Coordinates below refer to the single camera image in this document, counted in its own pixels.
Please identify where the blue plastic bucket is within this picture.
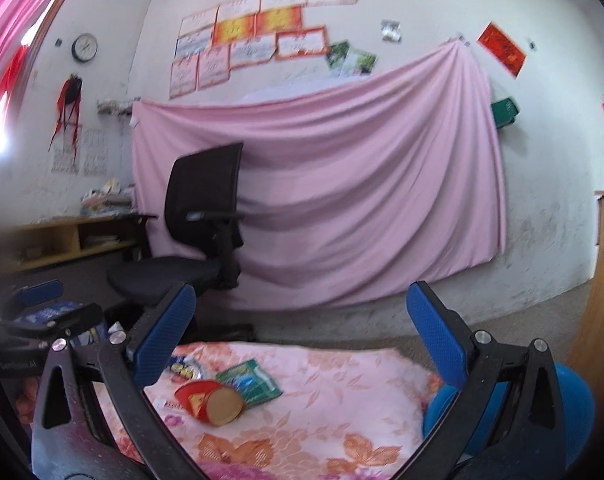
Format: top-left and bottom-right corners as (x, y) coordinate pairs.
(422, 362), (595, 466)

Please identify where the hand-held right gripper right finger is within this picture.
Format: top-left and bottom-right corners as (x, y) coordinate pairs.
(397, 281), (567, 480)

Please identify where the pink sheet on wall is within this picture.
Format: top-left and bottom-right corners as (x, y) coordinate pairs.
(131, 40), (508, 311)

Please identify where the green packet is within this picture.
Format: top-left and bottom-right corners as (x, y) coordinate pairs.
(215, 358), (283, 407)

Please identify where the pink floral blanket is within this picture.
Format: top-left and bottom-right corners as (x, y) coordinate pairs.
(12, 340), (463, 480)

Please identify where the wire wall rack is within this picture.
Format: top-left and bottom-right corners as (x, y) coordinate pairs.
(97, 97), (135, 116)

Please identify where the green plastic basket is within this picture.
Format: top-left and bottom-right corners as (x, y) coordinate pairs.
(490, 96), (522, 130)

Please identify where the stack of books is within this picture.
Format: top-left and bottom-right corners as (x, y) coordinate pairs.
(79, 177), (135, 216)

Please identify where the blue cardboard box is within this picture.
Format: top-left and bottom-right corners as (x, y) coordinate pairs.
(17, 300), (109, 351)

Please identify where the red tassel decoration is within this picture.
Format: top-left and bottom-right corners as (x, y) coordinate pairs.
(49, 74), (85, 151)

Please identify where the light green photo print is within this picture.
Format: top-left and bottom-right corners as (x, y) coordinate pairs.
(339, 48), (378, 77)

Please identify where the wall calendar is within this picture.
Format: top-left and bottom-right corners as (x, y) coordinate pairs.
(52, 127), (108, 177)

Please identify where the wooden desk shelf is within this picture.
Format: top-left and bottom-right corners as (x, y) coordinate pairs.
(0, 212), (143, 276)

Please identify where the black office chair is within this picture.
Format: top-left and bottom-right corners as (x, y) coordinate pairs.
(107, 142), (255, 346)

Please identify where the group of wall certificates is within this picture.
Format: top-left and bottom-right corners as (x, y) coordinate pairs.
(168, 0), (358, 100)

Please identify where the round wall clock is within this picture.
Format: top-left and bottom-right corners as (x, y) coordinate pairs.
(72, 33), (99, 63)

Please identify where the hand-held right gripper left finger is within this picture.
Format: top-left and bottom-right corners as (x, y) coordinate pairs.
(32, 282), (205, 480)

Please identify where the blue yellow snack packet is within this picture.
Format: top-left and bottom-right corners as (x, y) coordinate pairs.
(167, 352), (205, 383)

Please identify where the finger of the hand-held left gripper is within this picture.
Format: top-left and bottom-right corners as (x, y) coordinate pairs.
(0, 310), (105, 346)
(0, 281), (64, 316)

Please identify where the red diamond wall poster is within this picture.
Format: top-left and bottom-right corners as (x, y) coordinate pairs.
(477, 21), (527, 79)

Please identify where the pink window curtain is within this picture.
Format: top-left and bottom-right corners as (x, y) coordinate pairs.
(0, 0), (93, 136)

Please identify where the red cylindrical can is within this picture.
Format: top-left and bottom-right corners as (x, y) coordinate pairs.
(174, 380), (245, 427)

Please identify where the dark green photo print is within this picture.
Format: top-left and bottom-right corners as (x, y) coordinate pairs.
(326, 41), (350, 72)

